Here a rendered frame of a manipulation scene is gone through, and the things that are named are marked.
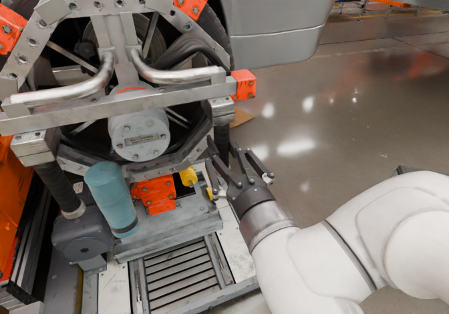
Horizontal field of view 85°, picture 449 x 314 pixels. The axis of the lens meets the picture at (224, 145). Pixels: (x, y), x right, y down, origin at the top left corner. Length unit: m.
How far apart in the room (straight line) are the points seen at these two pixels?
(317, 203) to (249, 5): 1.12
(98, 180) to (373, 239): 0.59
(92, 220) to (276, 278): 0.82
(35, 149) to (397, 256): 0.53
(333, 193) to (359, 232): 1.34
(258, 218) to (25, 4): 0.64
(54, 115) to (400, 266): 0.53
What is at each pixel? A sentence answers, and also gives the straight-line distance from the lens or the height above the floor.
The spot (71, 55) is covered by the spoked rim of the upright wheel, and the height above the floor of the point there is 0.98.
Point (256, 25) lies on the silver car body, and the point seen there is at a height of 0.94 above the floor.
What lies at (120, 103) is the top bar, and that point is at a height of 0.97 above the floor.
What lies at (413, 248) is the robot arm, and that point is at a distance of 0.34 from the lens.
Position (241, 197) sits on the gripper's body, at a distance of 0.44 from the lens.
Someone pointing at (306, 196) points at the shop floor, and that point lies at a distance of 1.62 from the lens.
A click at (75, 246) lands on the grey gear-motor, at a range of 1.09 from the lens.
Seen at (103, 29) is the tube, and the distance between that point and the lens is 0.63.
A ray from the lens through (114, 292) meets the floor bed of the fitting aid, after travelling 1.27.
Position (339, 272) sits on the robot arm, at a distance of 0.36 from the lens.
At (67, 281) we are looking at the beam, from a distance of 1.32.
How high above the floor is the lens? 1.20
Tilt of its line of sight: 40 degrees down
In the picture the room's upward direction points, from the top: straight up
